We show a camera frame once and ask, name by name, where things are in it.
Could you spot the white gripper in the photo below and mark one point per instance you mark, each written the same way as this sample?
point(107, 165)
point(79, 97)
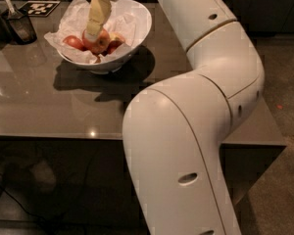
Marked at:
point(98, 13)

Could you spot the large red-yellow apple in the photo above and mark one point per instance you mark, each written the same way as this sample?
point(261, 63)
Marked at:
point(96, 44)

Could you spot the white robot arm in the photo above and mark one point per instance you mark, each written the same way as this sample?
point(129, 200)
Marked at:
point(173, 129)

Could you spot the white ceramic bowl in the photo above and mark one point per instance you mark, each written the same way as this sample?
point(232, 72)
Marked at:
point(145, 24)

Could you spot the right red apple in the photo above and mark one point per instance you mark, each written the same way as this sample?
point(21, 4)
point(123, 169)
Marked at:
point(113, 46)

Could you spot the red apple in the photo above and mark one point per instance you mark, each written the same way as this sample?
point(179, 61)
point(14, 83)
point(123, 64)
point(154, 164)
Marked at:
point(74, 42)
point(113, 46)

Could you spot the left red apple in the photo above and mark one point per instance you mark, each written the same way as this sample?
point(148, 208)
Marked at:
point(74, 42)

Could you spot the white crumpled paper liner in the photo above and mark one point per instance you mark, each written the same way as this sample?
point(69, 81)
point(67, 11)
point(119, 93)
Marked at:
point(122, 21)

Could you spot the black white marker tag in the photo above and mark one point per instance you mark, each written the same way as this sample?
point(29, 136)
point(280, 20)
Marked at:
point(39, 8)

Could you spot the black mesh cup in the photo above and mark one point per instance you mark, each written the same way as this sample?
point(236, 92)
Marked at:
point(21, 27)

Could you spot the white-handled utensil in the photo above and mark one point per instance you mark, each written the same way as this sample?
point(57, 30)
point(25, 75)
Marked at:
point(13, 12)

